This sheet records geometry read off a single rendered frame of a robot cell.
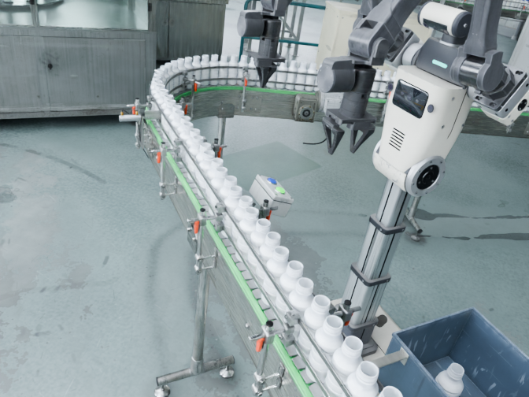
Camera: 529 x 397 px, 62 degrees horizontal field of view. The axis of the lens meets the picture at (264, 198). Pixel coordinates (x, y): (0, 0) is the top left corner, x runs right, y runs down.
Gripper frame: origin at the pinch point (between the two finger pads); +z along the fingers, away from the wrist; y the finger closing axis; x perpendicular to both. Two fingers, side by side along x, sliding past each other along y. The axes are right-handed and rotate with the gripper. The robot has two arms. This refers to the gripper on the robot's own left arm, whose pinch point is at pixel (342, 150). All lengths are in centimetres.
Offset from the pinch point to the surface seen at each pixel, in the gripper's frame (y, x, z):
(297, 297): -15.8, -17.4, 27.2
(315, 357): -16.7, -29.2, 33.0
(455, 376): 28, -35, 51
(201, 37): 143, 521, 94
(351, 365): -14.1, -36.6, 27.8
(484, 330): 46, -27, 48
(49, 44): -51, 330, 63
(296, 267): -12.3, -9.7, 25.7
